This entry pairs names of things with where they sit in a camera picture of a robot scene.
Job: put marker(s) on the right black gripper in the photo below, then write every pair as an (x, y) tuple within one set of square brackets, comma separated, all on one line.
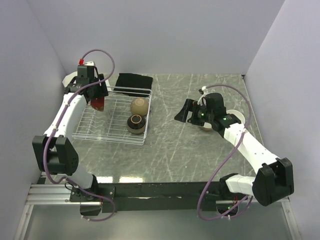
[(190, 105)]

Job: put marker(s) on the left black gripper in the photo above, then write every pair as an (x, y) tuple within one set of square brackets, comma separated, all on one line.
[(102, 89)]

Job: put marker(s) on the dark red bowl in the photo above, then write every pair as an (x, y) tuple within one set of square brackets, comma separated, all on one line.
[(98, 104)]

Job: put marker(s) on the beige floral bowl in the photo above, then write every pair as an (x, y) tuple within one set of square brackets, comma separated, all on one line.
[(206, 127)]

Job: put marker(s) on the orange bowl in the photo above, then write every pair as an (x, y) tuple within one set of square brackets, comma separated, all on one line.
[(238, 114)]

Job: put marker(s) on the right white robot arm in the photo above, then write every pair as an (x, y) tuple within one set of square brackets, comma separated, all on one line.
[(274, 177)]

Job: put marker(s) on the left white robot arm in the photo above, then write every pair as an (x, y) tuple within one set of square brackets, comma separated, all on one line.
[(54, 152)]

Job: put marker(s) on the black folded cloth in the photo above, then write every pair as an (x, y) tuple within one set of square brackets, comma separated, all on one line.
[(134, 85)]

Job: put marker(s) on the tan ceramic bowl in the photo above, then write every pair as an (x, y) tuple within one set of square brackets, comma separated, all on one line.
[(139, 106)]

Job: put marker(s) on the white folded cloth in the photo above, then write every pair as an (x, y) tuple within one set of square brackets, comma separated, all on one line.
[(68, 78)]

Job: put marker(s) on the dark brown patterned bowl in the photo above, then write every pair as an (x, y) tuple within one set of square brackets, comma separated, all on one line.
[(136, 124)]

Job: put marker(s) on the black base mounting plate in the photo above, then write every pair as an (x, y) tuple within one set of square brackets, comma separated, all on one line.
[(155, 196)]

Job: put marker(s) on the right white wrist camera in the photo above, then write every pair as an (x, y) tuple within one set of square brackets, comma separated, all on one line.
[(203, 91)]

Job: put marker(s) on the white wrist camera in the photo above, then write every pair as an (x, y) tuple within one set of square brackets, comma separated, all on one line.
[(82, 62), (203, 91)]

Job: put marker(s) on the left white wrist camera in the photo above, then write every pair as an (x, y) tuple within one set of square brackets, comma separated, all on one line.
[(82, 62)]

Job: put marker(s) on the white wire dish rack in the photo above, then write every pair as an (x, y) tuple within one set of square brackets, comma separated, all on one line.
[(110, 125)]

